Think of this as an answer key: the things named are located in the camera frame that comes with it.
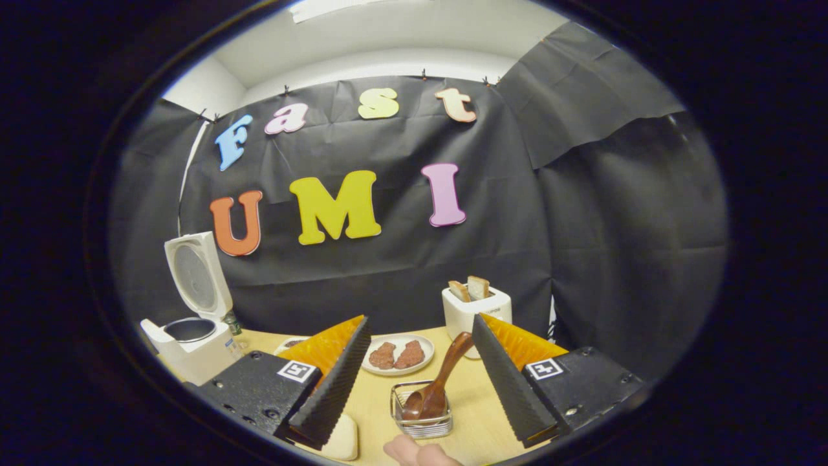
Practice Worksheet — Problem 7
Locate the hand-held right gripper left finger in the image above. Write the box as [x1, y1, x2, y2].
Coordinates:
[194, 315, 373, 452]

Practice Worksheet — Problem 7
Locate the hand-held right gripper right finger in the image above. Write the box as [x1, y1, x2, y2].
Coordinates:
[471, 313, 648, 449]

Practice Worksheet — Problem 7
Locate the clear box of rice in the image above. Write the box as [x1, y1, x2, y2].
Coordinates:
[294, 413, 360, 461]

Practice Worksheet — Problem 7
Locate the brown wooden spoon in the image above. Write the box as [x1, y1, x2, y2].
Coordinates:
[401, 331, 475, 421]

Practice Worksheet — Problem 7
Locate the metal wire chopstick holder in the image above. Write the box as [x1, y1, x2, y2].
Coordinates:
[390, 380, 453, 440]

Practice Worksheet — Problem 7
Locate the white rice cooker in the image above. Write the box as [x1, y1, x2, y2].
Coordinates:
[140, 231, 243, 387]

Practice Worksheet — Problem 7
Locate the brown meat piece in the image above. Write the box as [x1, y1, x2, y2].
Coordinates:
[369, 342, 397, 370]
[395, 340, 426, 370]

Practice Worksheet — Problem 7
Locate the white divided grain dish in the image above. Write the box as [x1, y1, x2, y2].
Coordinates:
[274, 336, 311, 357]

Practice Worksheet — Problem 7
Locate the white round plate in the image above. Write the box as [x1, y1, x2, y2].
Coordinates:
[361, 333, 435, 377]

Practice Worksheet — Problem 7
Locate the white toaster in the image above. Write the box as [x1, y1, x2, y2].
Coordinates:
[442, 285, 513, 360]

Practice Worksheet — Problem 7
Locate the clear plastic bottle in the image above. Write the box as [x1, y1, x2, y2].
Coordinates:
[223, 311, 250, 353]

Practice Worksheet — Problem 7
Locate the ceiling light panel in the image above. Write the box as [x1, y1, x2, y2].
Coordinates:
[289, 0, 389, 24]

